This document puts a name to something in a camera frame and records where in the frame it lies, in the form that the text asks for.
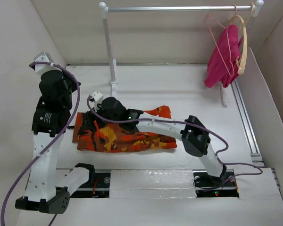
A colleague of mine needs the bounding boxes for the orange camouflage trousers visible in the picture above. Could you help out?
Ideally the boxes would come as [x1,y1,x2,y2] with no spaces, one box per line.
[72,111,177,153]

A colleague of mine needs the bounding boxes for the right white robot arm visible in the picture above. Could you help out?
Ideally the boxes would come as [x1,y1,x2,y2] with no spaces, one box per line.
[87,96,226,186]

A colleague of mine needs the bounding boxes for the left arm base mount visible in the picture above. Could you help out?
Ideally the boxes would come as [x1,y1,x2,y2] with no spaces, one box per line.
[77,171,111,198]

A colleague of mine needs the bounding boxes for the magenta hanging garment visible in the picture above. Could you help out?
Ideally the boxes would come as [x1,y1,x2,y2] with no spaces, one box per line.
[204,25,241,88]

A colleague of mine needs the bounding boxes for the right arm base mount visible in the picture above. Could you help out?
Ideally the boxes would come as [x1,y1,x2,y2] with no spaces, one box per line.
[193,170,239,198]

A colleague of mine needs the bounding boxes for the pink wire hanger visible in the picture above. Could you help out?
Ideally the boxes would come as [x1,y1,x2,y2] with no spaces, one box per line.
[204,4,241,77]

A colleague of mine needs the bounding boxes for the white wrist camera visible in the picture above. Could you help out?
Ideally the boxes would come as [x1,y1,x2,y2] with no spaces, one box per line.
[29,51,54,76]
[88,91,104,112]

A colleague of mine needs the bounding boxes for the white and silver clothes rack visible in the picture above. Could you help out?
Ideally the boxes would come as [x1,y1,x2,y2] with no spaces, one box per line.
[99,0,264,103]

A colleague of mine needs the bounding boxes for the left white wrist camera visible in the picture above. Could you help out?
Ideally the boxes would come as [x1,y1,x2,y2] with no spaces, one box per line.
[29,51,54,76]

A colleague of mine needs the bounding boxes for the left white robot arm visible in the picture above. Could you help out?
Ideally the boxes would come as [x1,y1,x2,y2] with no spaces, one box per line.
[15,70,96,214]

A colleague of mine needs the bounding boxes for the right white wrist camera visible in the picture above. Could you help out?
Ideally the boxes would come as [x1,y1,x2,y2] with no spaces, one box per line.
[88,91,104,112]

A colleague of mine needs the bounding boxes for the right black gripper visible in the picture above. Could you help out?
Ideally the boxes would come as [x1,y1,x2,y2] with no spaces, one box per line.
[84,99,121,132]

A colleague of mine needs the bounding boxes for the aluminium side rail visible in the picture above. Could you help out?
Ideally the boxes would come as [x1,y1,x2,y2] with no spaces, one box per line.
[231,80,281,189]

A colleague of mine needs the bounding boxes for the beige plastic hanger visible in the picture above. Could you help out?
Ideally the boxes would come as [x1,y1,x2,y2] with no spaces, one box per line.
[229,2,255,75]

